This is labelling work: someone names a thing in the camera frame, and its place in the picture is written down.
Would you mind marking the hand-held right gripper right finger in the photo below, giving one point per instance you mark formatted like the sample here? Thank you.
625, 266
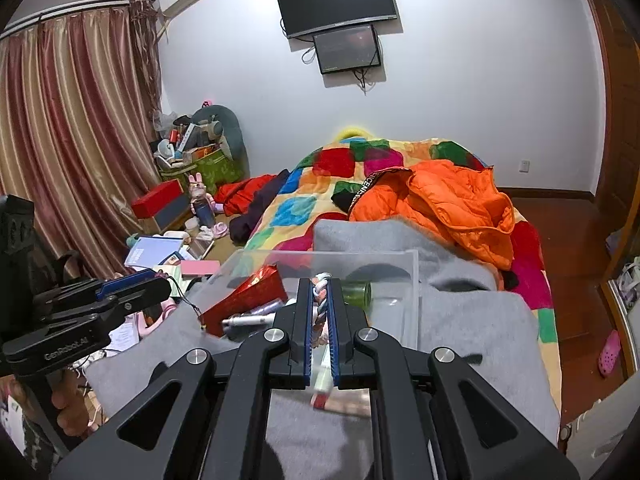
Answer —
336, 340

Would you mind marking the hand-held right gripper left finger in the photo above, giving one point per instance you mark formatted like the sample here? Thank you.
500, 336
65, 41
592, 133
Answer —
306, 340

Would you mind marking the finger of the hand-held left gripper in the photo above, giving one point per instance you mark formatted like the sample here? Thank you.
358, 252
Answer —
145, 292
125, 282

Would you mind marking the clear plastic storage box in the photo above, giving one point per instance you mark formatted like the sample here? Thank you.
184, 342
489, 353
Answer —
395, 310

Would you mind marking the large beige cosmetic tube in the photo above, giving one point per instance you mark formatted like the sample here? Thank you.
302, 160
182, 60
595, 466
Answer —
355, 405

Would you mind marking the person's left hand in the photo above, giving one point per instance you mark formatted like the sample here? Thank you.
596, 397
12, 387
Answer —
70, 405

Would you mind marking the blue notebook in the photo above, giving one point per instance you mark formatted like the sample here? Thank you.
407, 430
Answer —
150, 252

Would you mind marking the green glass bottle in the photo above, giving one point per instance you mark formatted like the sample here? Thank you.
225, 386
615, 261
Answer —
357, 294

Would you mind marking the lavender tube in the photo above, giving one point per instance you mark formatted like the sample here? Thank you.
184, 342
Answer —
267, 305

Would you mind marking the silver pen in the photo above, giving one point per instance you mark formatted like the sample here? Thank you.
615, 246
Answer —
250, 320

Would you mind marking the pink notebook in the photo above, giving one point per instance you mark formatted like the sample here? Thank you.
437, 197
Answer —
200, 267

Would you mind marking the tablet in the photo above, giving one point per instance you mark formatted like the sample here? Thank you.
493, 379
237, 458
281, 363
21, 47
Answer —
200, 249

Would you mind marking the red foil packet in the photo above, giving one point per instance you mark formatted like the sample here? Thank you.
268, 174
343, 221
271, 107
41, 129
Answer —
245, 295

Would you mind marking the red box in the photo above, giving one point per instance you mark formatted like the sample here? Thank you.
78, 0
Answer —
157, 197

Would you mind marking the pink rabbit figure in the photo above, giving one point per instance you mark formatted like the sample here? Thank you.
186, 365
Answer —
199, 191

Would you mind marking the colourful patchwork quilt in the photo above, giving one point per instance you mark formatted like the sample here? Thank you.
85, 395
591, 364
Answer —
300, 210

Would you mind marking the dark purple cloth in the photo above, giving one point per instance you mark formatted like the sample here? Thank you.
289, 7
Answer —
255, 215

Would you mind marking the striped red-gold curtain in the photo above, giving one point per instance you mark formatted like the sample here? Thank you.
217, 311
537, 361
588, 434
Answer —
75, 135

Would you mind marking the red jacket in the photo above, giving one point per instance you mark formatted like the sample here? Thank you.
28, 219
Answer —
240, 192

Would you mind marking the grey blanket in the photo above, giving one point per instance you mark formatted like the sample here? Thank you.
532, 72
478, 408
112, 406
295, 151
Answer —
475, 320

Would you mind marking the green bag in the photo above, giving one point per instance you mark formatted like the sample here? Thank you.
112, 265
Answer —
220, 170

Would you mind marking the orange puffer jacket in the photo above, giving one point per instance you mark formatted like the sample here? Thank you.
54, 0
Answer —
450, 200

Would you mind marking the yellow pillow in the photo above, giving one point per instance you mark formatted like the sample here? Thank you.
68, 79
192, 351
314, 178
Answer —
352, 132

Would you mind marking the pink slipper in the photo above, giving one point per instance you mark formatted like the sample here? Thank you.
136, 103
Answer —
610, 352

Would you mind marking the wooden door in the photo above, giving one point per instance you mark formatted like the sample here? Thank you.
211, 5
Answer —
615, 110

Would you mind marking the white curtain rail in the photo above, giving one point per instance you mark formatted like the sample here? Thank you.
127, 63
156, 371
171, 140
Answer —
75, 10

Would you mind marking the small wall monitor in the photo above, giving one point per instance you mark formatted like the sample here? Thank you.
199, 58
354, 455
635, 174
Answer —
347, 47

